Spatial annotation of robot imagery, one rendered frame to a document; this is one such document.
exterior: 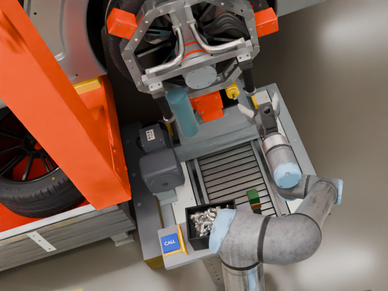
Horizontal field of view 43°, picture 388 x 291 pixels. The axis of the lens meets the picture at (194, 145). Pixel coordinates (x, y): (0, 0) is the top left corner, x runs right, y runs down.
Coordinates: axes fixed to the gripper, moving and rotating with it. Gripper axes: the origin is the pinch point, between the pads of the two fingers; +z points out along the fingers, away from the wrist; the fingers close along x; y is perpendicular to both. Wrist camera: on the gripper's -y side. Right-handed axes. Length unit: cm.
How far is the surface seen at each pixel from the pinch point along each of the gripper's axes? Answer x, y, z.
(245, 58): -0.2, -12.2, 8.6
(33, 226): -111, 44, 3
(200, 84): -18.3, 1.0, 15.4
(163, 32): -26.3, -8.0, 40.4
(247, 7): 7.7, -15.6, 30.0
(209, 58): -12.5, -15.1, 11.5
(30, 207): -111, 43, 13
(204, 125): -23, 60, 41
